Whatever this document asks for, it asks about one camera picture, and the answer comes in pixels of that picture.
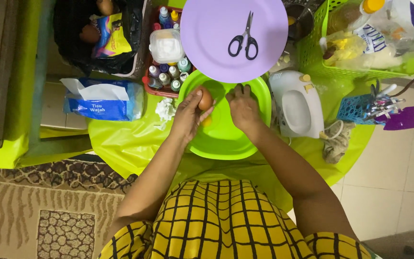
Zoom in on white lidded plastic container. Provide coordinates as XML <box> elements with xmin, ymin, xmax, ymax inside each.
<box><xmin>149</xmin><ymin>28</ymin><xmax>185</xmax><ymax>65</ymax></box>

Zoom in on red plastic basket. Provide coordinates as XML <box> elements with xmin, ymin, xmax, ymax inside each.
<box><xmin>142</xmin><ymin>5</ymin><xmax>197</xmax><ymax>99</ymax></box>

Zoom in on clear flour bag blue print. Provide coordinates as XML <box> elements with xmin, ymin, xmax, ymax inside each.
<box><xmin>354</xmin><ymin>0</ymin><xmax>414</xmax><ymax>55</ymax></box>

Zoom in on dark metal pot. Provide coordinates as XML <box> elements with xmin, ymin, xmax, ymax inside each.
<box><xmin>286</xmin><ymin>4</ymin><xmax>315</xmax><ymax>41</ymax></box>

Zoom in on purple plastic spatula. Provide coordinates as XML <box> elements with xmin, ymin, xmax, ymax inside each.
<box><xmin>383</xmin><ymin>104</ymin><xmax>414</xmax><ymax>131</ymax></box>

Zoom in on purple plastic plate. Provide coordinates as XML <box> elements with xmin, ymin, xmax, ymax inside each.
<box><xmin>180</xmin><ymin>0</ymin><xmax>289</xmax><ymax>84</ymax></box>

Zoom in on yellow checked dress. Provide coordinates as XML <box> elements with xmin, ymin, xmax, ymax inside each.
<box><xmin>98</xmin><ymin>180</ymin><xmax>378</xmax><ymax>259</ymax></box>

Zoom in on brown patterned rug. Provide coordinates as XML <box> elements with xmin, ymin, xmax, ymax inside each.
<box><xmin>0</xmin><ymin>154</ymin><xmax>139</xmax><ymax>259</ymax></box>

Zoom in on group of small colouring bottles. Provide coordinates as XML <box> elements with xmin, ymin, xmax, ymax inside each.
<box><xmin>147</xmin><ymin>6</ymin><xmax>193</xmax><ymax>93</ymax></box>

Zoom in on black scissors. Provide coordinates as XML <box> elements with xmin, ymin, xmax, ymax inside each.
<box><xmin>228</xmin><ymin>11</ymin><xmax>259</xmax><ymax>60</ymax></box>

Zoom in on blue perforated cutlery holder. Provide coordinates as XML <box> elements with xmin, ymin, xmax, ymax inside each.
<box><xmin>337</xmin><ymin>94</ymin><xmax>377</xmax><ymax>125</ymax></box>

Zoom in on green plastic basket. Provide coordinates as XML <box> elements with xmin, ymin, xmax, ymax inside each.
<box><xmin>296</xmin><ymin>0</ymin><xmax>414</xmax><ymax>81</ymax></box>

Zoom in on bench with green cover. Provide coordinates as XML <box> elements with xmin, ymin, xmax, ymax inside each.
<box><xmin>0</xmin><ymin>0</ymin><xmax>93</xmax><ymax>170</ymax></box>

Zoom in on person's left hand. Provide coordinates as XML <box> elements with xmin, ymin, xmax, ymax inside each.
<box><xmin>170</xmin><ymin>89</ymin><xmax>216</xmax><ymax>144</ymax></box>

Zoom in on black plastic bag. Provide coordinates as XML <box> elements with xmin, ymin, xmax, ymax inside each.
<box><xmin>53</xmin><ymin>0</ymin><xmax>144</xmax><ymax>75</ymax></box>

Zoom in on crumpled white tissue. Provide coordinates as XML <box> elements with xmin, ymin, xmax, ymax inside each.
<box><xmin>153</xmin><ymin>97</ymin><xmax>177</xmax><ymax>131</ymax></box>

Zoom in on colourful snack packet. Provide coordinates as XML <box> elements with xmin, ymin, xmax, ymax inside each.
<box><xmin>90</xmin><ymin>13</ymin><xmax>133</xmax><ymax>59</ymax></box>

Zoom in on clear bag with yellow contents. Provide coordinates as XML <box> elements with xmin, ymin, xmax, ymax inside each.
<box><xmin>321</xmin><ymin>32</ymin><xmax>370</xmax><ymax>66</ymax></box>

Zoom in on brown egg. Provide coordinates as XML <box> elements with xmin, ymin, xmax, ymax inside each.
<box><xmin>97</xmin><ymin>0</ymin><xmax>114</xmax><ymax>16</ymax></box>
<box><xmin>79</xmin><ymin>24</ymin><xmax>101</xmax><ymax>44</ymax></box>
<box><xmin>197</xmin><ymin>86</ymin><xmax>214</xmax><ymax>111</ymax></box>

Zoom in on lime green plastic tablecloth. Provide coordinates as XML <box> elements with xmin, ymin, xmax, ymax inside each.
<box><xmin>88</xmin><ymin>71</ymin><xmax>376</xmax><ymax>213</ymax></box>

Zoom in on grey crumpled rag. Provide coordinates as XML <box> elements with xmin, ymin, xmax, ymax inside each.
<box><xmin>322</xmin><ymin>121</ymin><xmax>356</xmax><ymax>165</ymax></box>

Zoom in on green plastic bowl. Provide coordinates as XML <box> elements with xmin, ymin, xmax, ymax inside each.
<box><xmin>178</xmin><ymin>70</ymin><xmax>272</xmax><ymax>161</ymax></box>

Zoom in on white hand mixer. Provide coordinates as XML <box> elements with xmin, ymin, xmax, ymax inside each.
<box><xmin>268</xmin><ymin>70</ymin><xmax>325</xmax><ymax>139</ymax></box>

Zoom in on bunch of metal cutlery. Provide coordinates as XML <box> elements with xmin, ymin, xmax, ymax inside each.
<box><xmin>363</xmin><ymin>79</ymin><xmax>406</xmax><ymax>121</ymax></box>

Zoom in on person's right hand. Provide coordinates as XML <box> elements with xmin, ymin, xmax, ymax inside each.
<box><xmin>225</xmin><ymin>83</ymin><xmax>266</xmax><ymax>135</ymax></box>

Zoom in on white plastic basket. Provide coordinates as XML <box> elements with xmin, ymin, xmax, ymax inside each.
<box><xmin>113</xmin><ymin>0</ymin><xmax>154</xmax><ymax>79</ymax></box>

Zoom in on oil bottle with yellow cap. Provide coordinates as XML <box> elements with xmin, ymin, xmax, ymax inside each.
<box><xmin>327</xmin><ymin>0</ymin><xmax>386</xmax><ymax>35</ymax></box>

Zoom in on white mixer cord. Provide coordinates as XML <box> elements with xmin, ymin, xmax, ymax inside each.
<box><xmin>323</xmin><ymin>120</ymin><xmax>344</xmax><ymax>140</ymax></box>

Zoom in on blue facial tissue pack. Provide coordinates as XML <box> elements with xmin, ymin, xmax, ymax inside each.
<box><xmin>60</xmin><ymin>77</ymin><xmax>145</xmax><ymax>122</ymax></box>

